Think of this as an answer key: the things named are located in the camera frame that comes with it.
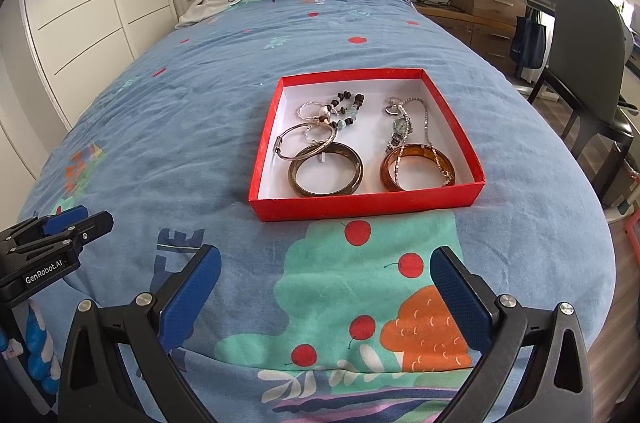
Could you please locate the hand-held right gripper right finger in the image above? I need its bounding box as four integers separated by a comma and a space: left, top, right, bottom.
429, 245, 593, 423

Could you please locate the blue printed blanket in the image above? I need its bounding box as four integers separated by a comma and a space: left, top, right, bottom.
15, 0, 616, 423

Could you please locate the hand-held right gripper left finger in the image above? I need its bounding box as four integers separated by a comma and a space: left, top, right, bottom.
59, 244, 222, 423

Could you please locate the silver hoop bangle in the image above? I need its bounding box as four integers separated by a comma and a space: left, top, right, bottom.
275, 121, 340, 162

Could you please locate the red cardboard box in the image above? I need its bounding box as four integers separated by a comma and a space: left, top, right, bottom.
248, 68, 487, 222

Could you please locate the silver wristwatch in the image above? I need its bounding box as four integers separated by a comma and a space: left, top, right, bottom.
384, 110, 417, 154

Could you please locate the dark hanging bag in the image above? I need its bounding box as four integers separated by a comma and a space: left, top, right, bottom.
510, 10, 548, 76

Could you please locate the grey office chair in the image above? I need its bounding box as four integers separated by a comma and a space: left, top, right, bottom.
527, 0, 636, 208

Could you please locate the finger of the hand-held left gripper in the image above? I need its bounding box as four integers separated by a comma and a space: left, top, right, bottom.
7, 210, 115, 261
0, 205, 90, 249

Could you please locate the beaded bracelet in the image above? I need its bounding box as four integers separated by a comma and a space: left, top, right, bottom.
317, 91, 367, 130

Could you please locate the wooden nightstand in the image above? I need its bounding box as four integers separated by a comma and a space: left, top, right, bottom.
415, 0, 521, 76

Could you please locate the amber orange bangle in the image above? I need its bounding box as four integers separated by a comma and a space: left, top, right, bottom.
379, 143, 456, 192

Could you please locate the silver chain necklace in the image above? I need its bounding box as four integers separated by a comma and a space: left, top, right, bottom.
395, 95, 457, 188

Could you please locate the white garment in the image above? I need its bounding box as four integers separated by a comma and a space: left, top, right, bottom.
175, 0, 268, 28

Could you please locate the person's left hand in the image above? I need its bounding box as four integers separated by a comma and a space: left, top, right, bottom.
22, 301, 63, 399

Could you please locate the dark brown bangle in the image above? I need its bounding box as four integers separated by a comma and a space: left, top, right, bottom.
287, 142, 363, 198

